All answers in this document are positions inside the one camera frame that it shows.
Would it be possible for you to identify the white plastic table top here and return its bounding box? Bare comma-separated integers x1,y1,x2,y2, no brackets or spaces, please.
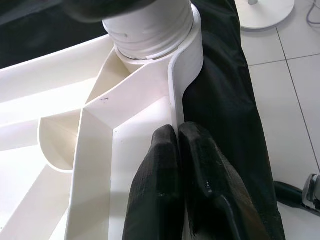
0,14,205,240

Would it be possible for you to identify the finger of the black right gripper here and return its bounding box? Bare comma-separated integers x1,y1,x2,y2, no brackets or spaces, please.
61,0,157,24

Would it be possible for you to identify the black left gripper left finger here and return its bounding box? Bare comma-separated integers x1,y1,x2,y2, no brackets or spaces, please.
122,124,187,240

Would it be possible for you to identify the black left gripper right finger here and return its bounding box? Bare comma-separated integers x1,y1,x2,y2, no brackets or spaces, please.
178,121,266,240

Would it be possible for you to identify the white pedestal fan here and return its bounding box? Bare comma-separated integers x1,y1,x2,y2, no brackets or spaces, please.
234,0,295,31

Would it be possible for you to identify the white plastic table leg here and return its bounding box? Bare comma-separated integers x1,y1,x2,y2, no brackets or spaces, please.
101,0,195,61

